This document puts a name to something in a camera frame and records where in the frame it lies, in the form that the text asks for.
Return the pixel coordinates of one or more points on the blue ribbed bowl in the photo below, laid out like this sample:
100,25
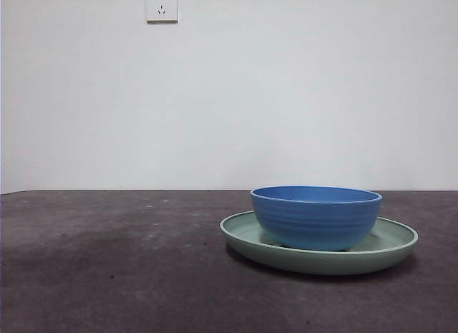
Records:
315,222

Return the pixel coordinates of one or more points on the green round plate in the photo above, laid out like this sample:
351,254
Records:
322,263

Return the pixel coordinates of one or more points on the white wall power socket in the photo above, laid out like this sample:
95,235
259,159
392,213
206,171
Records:
161,7

